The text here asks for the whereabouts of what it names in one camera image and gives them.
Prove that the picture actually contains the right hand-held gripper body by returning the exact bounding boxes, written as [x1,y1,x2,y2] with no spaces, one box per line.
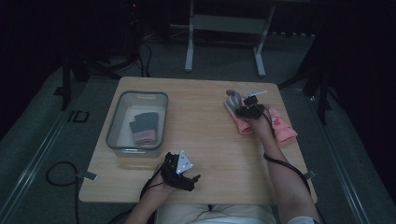
[242,90,269,121]

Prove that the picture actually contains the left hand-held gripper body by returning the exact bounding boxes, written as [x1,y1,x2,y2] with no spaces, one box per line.
[159,149,196,192]

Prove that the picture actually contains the pink glove with grey palm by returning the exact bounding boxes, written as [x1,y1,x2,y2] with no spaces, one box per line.
[223,89,262,136]

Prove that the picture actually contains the clear plastic bin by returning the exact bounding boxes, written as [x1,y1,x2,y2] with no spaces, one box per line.
[105,90,169,158]

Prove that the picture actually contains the person's right hand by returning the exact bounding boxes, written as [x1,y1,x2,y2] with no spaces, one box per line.
[247,105,276,143]

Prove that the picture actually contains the person's left hand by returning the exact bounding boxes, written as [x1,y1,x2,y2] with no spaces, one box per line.
[145,163,177,203]

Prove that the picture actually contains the pink glove with printed figure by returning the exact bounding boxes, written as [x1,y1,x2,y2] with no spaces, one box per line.
[262,104,299,145]

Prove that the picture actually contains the person's beige pants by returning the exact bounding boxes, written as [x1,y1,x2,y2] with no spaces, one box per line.
[155,203,277,224]

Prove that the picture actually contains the black stand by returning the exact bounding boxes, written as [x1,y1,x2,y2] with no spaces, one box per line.
[53,46,148,112]
[277,36,340,126]

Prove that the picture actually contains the white metal stand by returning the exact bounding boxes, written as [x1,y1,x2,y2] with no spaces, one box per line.
[184,0,277,78]

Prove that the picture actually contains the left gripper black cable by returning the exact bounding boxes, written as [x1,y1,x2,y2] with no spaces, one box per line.
[138,164,166,202]

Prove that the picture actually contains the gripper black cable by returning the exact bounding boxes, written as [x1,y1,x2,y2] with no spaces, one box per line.
[138,164,166,202]
[262,111,313,195]

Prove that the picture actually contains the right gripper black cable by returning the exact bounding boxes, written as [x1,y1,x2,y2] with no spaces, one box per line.
[262,111,313,195]

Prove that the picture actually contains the black floor cable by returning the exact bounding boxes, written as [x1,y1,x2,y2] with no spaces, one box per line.
[45,161,80,224]

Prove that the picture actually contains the metal floor rail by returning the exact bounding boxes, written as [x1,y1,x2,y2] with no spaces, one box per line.
[306,92,372,224]
[0,90,82,216]

